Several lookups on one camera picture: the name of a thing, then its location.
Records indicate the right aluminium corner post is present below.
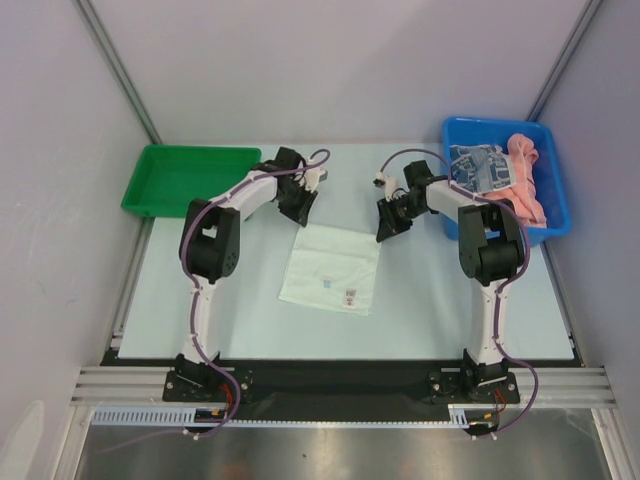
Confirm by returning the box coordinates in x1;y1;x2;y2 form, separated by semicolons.
525;0;606;122

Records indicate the aluminium front rail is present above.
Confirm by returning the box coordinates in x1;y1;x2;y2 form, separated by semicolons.
71;365;617;408

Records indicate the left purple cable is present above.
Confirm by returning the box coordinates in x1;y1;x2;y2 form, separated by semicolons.
97;148;332;452

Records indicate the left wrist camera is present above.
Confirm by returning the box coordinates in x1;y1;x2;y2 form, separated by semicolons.
298;168;328;192

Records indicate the blue white patterned towel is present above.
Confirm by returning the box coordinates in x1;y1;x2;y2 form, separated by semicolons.
449;144;516;194

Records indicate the purple cable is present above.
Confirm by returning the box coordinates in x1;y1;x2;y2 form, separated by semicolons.
378;147;542;441
97;148;332;452

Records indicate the green plastic tray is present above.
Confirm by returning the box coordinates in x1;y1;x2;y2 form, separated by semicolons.
121;145;261;218

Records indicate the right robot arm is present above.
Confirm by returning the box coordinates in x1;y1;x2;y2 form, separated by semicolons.
373;161;530;402

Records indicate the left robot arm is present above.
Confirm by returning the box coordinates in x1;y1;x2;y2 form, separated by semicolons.
178;147;330;365

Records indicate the blue plastic bin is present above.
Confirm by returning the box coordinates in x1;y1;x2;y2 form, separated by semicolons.
441;116;571;246

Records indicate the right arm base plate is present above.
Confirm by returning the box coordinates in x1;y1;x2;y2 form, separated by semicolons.
428;369;520;405

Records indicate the aluminium corner post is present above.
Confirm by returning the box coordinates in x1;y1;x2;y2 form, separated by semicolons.
72;0;162;145
525;0;606;122

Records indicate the grey cable duct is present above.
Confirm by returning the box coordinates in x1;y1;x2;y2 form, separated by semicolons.
92;396;497;429

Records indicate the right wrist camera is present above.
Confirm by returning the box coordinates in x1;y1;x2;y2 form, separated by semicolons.
373;171;399;200

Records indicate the white terry towel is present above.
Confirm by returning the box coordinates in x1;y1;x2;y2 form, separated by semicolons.
279;225;380;316

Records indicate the left aluminium corner post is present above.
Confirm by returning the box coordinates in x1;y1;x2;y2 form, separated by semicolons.
72;0;162;145

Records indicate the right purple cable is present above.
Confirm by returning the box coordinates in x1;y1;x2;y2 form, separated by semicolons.
378;147;542;441

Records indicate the pink towel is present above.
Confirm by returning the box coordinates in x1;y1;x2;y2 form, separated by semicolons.
483;133;547;228

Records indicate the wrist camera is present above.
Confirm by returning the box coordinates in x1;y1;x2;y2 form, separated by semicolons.
373;171;399;200
298;168;328;192

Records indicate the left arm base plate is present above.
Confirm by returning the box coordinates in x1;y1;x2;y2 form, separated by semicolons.
162;354;256;403

